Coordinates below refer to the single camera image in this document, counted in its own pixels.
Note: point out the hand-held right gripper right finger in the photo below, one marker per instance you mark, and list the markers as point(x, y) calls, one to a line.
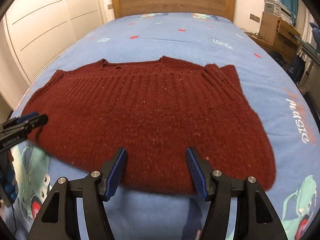
point(196, 172)

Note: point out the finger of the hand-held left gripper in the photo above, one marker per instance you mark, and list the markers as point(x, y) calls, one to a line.
point(38, 120)
point(23, 118)

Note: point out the low wooden bedside table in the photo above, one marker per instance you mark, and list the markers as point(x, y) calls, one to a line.
point(260, 41)

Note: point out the white printer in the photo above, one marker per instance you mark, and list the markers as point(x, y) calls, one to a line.
point(276, 7)

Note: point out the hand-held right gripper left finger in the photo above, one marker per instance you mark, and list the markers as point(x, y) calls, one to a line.
point(117, 170)

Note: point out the white wardrobe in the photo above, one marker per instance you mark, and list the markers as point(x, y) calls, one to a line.
point(50, 25)

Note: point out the wooden bed headboard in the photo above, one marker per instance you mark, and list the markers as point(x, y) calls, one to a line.
point(172, 1)

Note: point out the wooden drawer cabinet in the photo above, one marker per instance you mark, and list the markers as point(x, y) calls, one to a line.
point(277, 35)

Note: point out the dark red knitted sweater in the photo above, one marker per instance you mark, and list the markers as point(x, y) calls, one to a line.
point(150, 120)

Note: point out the navy tote bag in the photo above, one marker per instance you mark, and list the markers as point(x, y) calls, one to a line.
point(298, 67)

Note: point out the blue dinosaur print duvet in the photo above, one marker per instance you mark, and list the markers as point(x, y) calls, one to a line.
point(155, 40)

